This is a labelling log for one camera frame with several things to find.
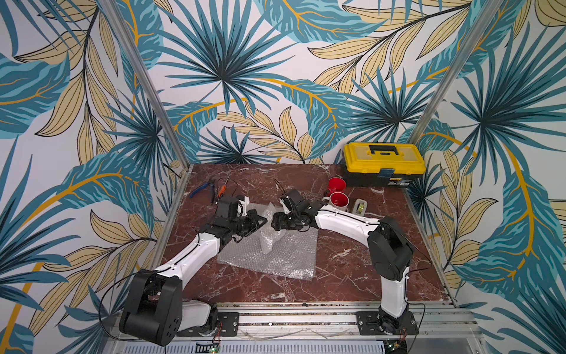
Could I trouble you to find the blue handled pliers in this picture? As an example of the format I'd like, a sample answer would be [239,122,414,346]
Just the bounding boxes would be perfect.
[189,178,215,199]

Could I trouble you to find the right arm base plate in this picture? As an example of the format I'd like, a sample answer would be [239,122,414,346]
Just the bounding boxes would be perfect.
[355,310,419,336]

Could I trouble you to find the left aluminium corner post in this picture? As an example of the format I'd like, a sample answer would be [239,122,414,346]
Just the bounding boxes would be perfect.
[100,0,191,171]

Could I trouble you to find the clear bubble wrap sheet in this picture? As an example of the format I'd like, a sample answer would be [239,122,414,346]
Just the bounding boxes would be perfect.
[217,223,318,280]

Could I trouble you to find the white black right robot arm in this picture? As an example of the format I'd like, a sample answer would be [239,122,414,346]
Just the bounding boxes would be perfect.
[271,189,419,336]

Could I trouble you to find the white mug red inside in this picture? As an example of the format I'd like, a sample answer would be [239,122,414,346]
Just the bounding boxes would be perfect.
[322,192,350,211]

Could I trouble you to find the aluminium front frame rail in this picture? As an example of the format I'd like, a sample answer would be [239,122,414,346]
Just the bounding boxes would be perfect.
[104,301,488,353]

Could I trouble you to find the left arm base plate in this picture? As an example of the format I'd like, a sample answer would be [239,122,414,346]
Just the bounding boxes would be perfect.
[177,312,240,338]

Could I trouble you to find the right aluminium corner post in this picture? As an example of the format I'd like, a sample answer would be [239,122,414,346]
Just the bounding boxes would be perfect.
[408,0,504,145]

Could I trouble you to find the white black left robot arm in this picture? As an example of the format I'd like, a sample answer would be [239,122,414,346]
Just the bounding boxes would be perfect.
[119,196,268,347]

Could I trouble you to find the yellow black plastic toolbox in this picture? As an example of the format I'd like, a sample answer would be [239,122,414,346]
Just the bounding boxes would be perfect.
[343,142,426,187]

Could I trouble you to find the aluminium corner post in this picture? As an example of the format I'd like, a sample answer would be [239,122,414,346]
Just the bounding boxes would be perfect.
[408,0,504,145]
[100,0,191,171]

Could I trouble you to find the orange handled screwdriver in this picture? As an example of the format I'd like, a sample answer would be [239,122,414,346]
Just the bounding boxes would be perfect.
[215,177,230,203]

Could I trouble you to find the red mug black handle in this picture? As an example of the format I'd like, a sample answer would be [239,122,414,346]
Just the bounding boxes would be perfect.
[324,177,346,196]

